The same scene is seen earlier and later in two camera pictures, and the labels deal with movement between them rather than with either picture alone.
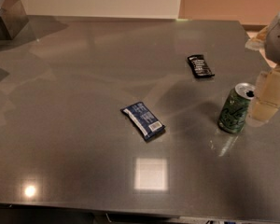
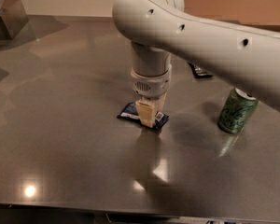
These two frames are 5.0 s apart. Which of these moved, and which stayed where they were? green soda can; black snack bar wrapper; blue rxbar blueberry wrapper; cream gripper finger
Moved: cream gripper finger; blue rxbar blueberry wrapper
Stayed: black snack bar wrapper; green soda can
